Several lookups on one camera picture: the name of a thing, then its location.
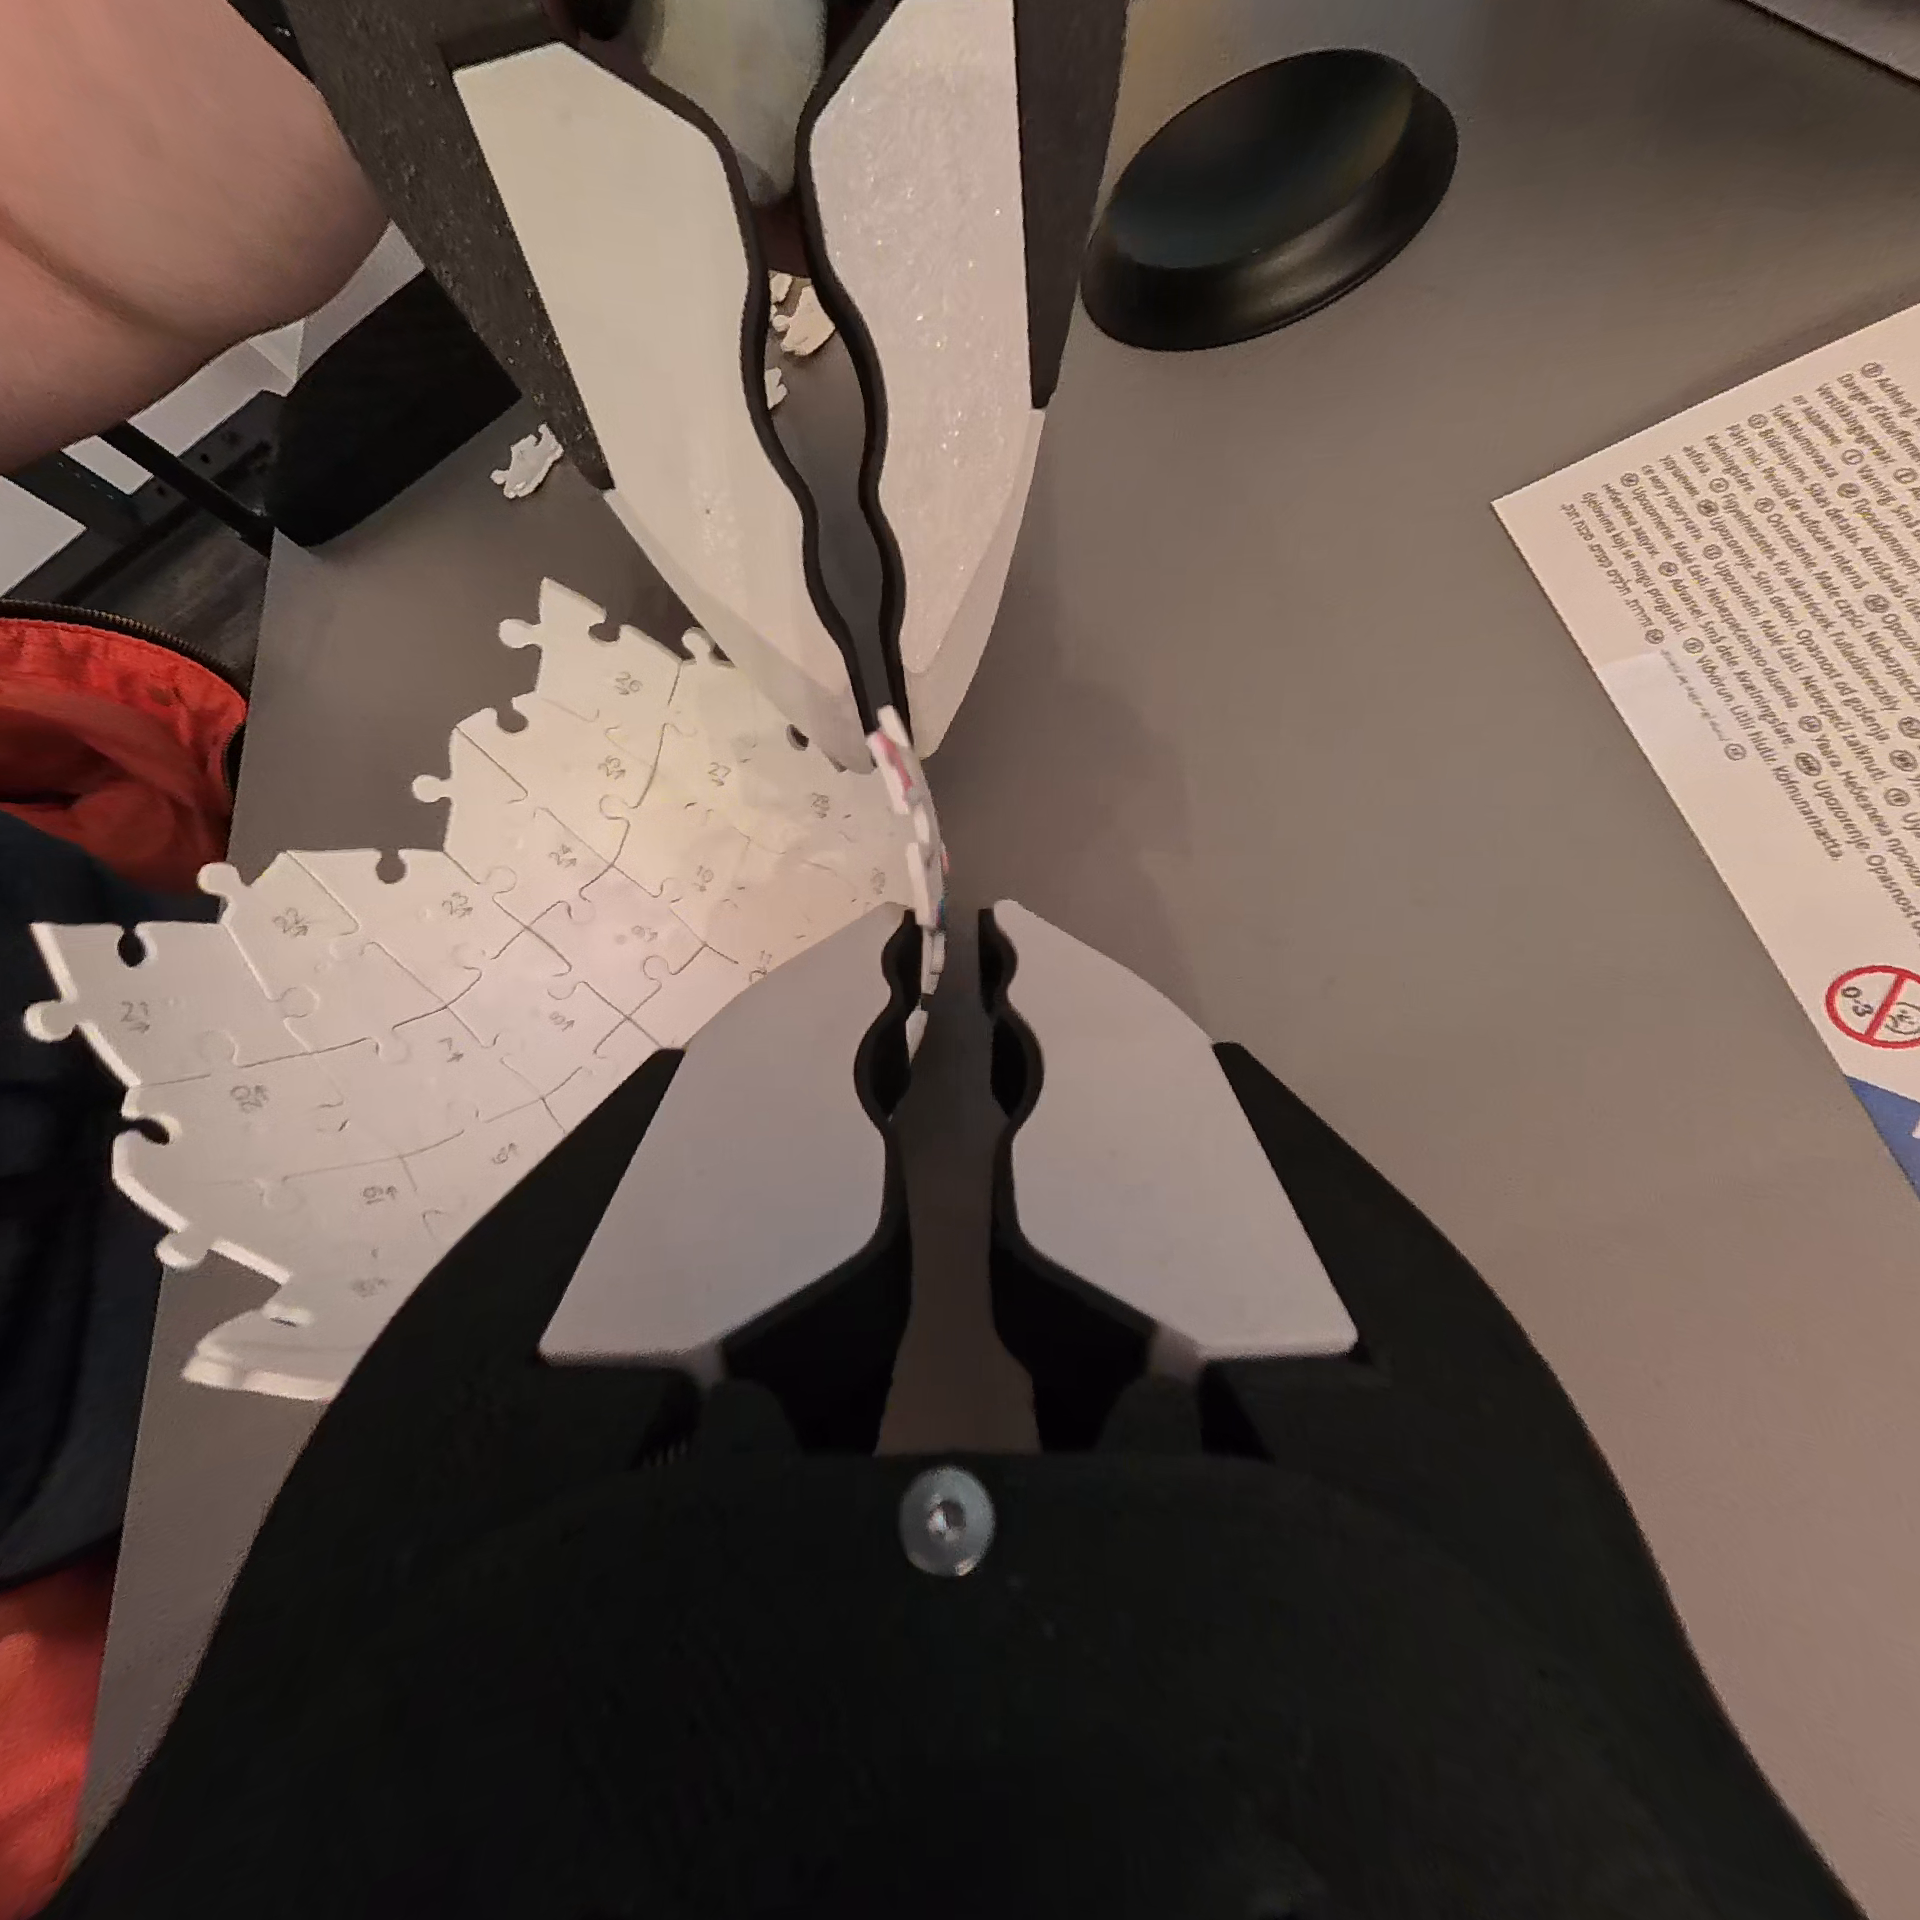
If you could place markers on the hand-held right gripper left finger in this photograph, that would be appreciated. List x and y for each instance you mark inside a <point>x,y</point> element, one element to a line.
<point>716,1181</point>

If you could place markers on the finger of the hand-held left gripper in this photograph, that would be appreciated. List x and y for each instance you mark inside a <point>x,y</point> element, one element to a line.
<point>947,303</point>
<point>627,303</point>

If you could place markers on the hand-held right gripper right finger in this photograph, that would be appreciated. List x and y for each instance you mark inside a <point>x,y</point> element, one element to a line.
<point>1172,1181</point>

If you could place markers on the pile of white puzzle pieces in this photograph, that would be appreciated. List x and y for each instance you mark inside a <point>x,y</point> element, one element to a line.
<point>529,466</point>

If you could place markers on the half built puzzle ball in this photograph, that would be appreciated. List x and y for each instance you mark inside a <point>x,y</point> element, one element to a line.
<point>448,960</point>

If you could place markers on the small curved puzzle piece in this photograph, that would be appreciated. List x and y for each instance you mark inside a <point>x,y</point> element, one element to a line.
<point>912,837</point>

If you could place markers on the black round ball stand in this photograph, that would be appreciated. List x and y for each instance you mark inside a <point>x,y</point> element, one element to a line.
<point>1258,209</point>

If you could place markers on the person's left hand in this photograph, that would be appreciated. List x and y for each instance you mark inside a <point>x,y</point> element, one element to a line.
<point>151,179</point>

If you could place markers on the black jacket with orange lining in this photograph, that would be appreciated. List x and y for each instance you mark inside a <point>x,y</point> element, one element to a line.
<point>89,747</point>

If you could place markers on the person's dark blue shirt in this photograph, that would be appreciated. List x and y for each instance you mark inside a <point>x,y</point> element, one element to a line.
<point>63,1275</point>

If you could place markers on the white instruction leaflet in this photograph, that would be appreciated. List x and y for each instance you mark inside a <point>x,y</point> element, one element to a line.
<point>1758,679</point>

